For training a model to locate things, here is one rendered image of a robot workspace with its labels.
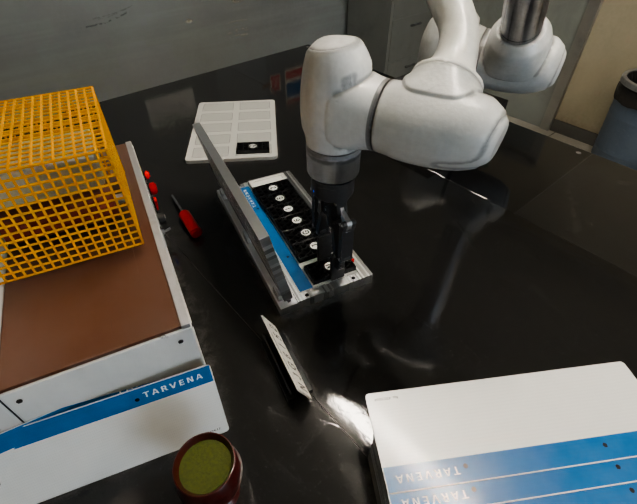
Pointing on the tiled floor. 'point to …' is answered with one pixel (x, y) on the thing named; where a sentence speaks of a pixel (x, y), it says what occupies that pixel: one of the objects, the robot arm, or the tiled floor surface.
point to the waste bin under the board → (630, 122)
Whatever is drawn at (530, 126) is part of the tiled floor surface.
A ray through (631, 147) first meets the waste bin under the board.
